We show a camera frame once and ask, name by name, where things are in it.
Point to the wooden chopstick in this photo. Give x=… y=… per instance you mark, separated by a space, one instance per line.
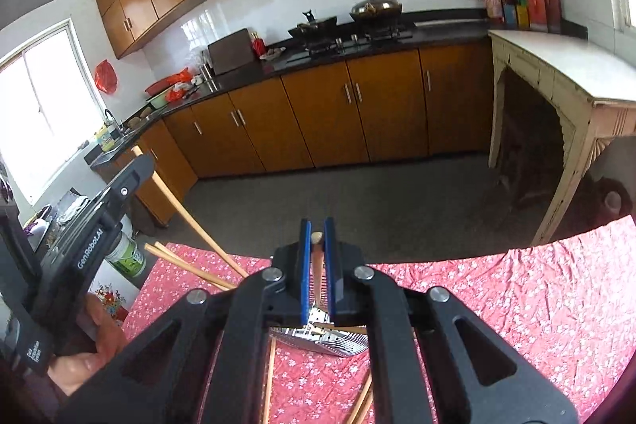
x=318 y=265
x=270 y=379
x=198 y=230
x=343 y=329
x=189 y=269
x=366 y=406
x=195 y=262
x=359 y=396

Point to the dark sauce bottle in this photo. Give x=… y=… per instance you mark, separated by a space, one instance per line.
x=552 y=6

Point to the black gas stove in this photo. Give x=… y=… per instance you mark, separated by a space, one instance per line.
x=348 y=41

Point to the small plate with food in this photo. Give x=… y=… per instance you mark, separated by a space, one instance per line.
x=272 y=53

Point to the small colourful boxes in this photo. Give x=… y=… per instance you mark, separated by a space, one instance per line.
x=515 y=9

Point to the white bucket with green label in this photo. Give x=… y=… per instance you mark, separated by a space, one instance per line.
x=126 y=252

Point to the black wok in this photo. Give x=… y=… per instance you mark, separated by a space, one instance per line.
x=313 y=28

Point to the small red bottle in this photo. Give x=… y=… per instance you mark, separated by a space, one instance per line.
x=258 y=46

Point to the large red bottle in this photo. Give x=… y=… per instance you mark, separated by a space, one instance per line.
x=534 y=4

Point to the red plastic bag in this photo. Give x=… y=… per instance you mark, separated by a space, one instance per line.
x=179 y=81
x=106 y=77

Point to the person's left hand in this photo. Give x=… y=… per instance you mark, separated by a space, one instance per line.
x=109 y=334

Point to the red basin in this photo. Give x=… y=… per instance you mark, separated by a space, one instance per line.
x=159 y=85

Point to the cream wooden side table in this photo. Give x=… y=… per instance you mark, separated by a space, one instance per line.
x=571 y=61

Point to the steel faucet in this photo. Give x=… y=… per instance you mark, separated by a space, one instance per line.
x=113 y=121

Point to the red floral tablecloth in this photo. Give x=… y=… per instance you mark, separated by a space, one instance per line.
x=497 y=305

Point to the yellow detergent bottle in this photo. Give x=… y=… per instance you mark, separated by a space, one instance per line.
x=104 y=138

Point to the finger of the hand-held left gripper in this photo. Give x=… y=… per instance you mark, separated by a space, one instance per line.
x=134 y=170

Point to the pink jar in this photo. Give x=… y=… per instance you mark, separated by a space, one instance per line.
x=494 y=2

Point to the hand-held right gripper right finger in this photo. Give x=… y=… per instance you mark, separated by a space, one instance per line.
x=332 y=275

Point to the green basin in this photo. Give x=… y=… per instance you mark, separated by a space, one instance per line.
x=159 y=101

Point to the dark cutting board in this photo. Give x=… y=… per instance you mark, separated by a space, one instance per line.
x=231 y=51

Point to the dark lidded pot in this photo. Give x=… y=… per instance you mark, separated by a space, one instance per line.
x=375 y=6

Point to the tiled counter with flower tile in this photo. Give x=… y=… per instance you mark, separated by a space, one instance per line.
x=112 y=300

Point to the black kitchen countertop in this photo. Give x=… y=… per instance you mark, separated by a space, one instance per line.
x=447 y=29

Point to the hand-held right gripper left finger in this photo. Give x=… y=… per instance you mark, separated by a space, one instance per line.
x=304 y=275

